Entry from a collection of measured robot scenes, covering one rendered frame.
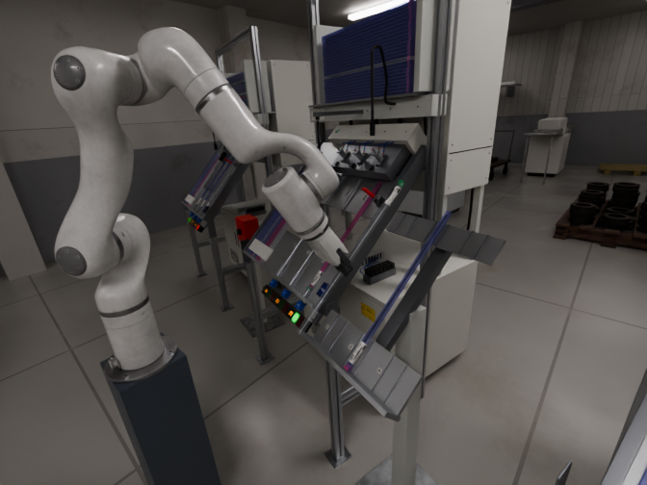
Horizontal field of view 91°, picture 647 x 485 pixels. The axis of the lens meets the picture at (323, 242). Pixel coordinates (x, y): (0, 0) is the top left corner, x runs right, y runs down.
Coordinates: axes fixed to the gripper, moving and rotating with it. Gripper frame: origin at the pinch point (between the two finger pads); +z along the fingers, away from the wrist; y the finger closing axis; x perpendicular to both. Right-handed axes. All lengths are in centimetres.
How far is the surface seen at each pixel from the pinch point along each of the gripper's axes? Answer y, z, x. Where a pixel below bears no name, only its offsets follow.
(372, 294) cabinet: -25, 46, 10
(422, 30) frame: -15, -27, 71
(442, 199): -18, 33, 58
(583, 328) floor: 13, 174, 98
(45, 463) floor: -88, 27, -136
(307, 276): -32.6, 19.3, -3.9
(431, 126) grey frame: -15, 1, 62
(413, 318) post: 13.9, 19.2, 3.0
